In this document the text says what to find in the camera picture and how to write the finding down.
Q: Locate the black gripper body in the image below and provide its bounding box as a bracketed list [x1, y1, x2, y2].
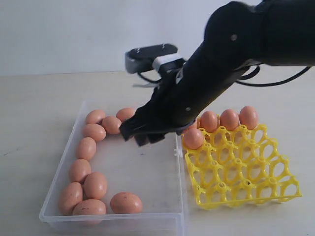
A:
[134, 62, 236, 134]

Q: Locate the brown egg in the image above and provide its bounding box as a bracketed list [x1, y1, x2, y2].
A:
[220, 109, 239, 131]
[110, 192, 143, 214]
[83, 123, 106, 142]
[200, 111, 219, 133]
[116, 107, 135, 122]
[85, 109, 106, 124]
[84, 172, 107, 200]
[183, 128, 205, 149]
[188, 118, 200, 129]
[72, 199, 107, 215]
[58, 182, 83, 215]
[102, 116, 122, 135]
[239, 106, 259, 130]
[69, 158, 92, 184]
[76, 137, 96, 161]

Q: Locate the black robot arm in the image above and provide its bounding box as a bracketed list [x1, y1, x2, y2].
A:
[120, 0, 315, 146]

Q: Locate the clear plastic bin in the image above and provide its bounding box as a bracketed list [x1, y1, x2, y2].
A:
[39, 100, 188, 236]

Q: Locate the yellow plastic egg tray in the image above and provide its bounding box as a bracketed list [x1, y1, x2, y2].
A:
[182, 124, 302, 210]

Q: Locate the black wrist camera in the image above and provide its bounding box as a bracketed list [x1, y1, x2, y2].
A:
[125, 43, 182, 74]

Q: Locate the black cable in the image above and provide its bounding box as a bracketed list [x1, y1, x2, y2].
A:
[231, 65, 312, 87]

